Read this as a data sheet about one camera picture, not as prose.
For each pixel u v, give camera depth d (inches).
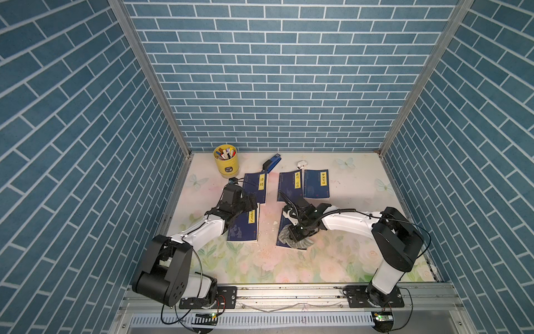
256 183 41.3
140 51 31.6
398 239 18.9
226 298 28.9
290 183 41.5
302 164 44.9
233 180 31.7
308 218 27.6
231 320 30.3
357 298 29.0
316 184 41.4
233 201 27.7
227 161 38.8
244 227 34.8
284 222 33.3
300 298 29.7
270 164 43.7
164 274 16.6
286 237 33.8
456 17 28.4
